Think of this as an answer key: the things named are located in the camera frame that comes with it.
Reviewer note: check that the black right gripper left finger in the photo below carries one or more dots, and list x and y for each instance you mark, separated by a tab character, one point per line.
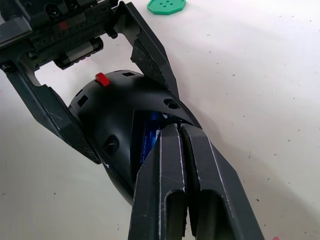
155	190

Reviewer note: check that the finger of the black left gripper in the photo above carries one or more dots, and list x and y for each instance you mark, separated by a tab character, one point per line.
52	112
152	55

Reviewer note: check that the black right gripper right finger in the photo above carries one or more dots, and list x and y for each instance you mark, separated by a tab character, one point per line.
215	180

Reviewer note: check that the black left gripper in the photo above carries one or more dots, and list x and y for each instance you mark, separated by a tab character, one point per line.
62	27

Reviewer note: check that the blue battery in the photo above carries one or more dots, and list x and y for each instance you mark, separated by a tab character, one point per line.
150	140

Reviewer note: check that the black mouse base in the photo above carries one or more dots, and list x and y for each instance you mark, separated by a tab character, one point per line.
110	107

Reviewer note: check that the green disc with holes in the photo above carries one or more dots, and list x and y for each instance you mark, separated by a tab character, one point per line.
166	7

